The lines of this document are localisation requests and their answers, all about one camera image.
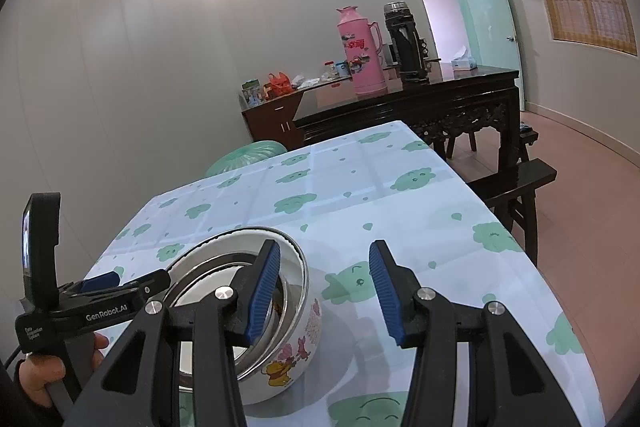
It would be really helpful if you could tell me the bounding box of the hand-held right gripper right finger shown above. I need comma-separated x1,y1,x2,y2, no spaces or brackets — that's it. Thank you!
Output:
368,239,576,427

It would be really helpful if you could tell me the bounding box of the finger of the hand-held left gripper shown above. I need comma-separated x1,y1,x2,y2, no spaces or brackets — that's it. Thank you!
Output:
75,271,121,294
119,269,171,306

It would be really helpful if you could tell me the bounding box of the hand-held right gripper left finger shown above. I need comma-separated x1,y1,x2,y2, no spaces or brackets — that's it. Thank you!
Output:
70,239,282,427

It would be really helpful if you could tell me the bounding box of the small stainless steel bowl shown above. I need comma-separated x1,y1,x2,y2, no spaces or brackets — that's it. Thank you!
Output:
172,252,288,358

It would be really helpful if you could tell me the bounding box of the large white enamel bowl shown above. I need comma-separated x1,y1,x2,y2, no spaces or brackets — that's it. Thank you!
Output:
165,227,323,408

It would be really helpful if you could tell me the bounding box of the person's left forearm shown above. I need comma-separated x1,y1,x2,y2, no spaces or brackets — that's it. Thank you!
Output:
0,357,66,427

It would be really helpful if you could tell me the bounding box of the person's left hand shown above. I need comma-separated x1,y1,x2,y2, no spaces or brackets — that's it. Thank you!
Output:
17,333,109,407

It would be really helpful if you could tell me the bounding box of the green cloud print tablecloth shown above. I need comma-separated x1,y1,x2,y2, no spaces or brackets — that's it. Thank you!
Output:
92,120,608,427

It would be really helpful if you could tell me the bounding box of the green plastic stool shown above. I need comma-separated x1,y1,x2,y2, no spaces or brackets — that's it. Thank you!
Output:
206,140,289,178

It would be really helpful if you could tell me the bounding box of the brown wooden cabinet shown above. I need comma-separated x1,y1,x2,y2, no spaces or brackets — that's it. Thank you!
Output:
241,92,306,148

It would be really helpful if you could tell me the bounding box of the dark wooden bench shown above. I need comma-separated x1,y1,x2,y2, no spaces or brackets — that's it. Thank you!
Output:
465,158,558,265

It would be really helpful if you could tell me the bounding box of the dark carved wooden table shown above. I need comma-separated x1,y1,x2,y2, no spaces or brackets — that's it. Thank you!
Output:
291,64,521,228

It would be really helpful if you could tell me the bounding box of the green lidded tin box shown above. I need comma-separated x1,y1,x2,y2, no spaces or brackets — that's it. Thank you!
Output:
242,79,264,106

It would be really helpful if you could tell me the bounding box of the red plastic bag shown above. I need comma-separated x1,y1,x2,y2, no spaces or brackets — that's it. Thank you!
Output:
265,72,292,96

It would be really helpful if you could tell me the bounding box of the dark wooden stool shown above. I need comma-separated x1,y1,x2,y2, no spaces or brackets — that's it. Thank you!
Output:
518,122,540,158

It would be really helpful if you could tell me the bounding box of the pink thermos flask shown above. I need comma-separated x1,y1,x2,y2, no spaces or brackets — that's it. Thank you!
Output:
336,6,385,96

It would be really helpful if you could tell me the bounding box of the black thermos flask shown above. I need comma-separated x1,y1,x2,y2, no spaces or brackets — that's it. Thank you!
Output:
383,2,430,84

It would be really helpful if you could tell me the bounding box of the white tissue box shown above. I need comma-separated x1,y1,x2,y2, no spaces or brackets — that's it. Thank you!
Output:
451,46,477,70

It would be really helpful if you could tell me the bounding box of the pale green door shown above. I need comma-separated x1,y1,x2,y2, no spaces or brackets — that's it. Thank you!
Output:
460,0,526,112

